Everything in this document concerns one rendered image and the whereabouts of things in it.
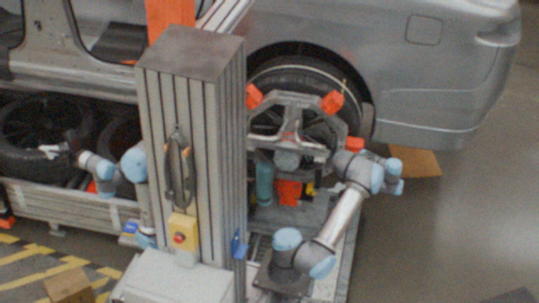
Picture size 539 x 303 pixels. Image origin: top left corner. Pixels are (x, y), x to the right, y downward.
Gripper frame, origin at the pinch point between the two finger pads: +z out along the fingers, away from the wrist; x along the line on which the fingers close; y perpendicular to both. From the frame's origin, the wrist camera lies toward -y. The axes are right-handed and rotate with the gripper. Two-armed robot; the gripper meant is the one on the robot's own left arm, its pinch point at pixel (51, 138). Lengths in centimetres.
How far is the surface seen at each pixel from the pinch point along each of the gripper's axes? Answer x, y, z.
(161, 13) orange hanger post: 43, -51, -28
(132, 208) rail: 52, 80, 9
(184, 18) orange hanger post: 48, -48, -36
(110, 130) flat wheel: 82, 62, 54
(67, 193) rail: 38, 78, 47
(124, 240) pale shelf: 27, 75, -8
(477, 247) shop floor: 175, 112, -154
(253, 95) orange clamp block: 89, 5, -44
